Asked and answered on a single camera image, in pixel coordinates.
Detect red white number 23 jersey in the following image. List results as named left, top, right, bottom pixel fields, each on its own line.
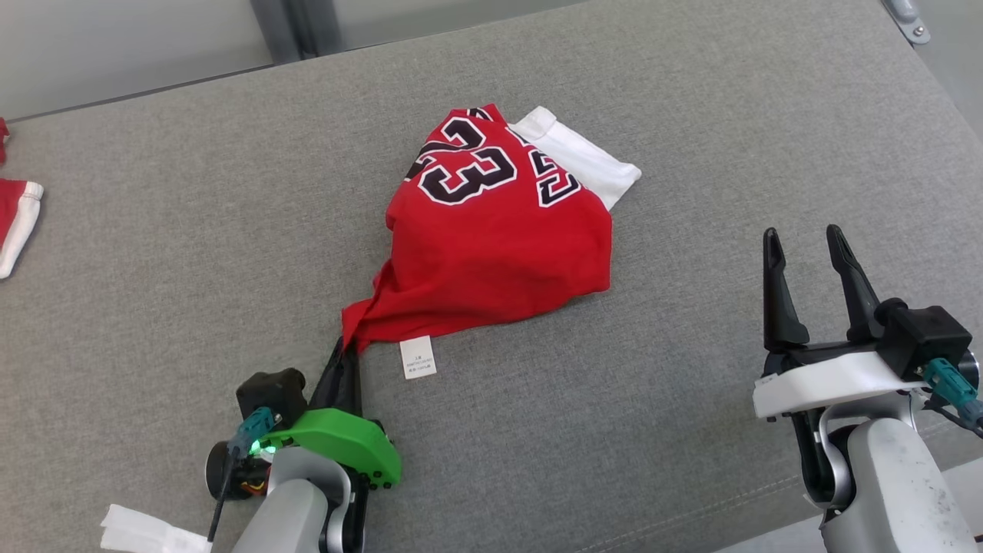
left=342, top=104, right=642, bottom=380

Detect grey metal bracket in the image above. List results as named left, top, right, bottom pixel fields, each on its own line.
left=883, top=0, right=932, bottom=45

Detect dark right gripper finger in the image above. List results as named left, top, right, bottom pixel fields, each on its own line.
left=763, top=228, right=809, bottom=353
left=826, top=224, right=884, bottom=343

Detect white left cable label tag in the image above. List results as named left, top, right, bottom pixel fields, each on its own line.
left=100, top=503, right=213, bottom=553

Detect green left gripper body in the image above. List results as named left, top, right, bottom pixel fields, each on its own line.
left=261, top=409, right=402, bottom=490

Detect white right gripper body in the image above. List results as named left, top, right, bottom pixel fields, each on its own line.
left=753, top=342, right=930, bottom=419

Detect left camera cable teal plug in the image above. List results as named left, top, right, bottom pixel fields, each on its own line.
left=209, top=407, right=279, bottom=542

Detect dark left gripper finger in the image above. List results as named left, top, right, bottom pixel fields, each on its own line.
left=338, top=347, right=363, bottom=419
left=311, top=338, right=346, bottom=412

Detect camera cable teal plug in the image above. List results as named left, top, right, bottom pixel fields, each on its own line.
left=209, top=407, right=279, bottom=542
left=922, top=359, right=983, bottom=440

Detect red shorts white hem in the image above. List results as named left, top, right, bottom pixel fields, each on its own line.
left=0, top=119, right=45, bottom=279

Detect right camera cable teal plug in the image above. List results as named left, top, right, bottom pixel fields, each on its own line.
left=922, top=359, right=983, bottom=440

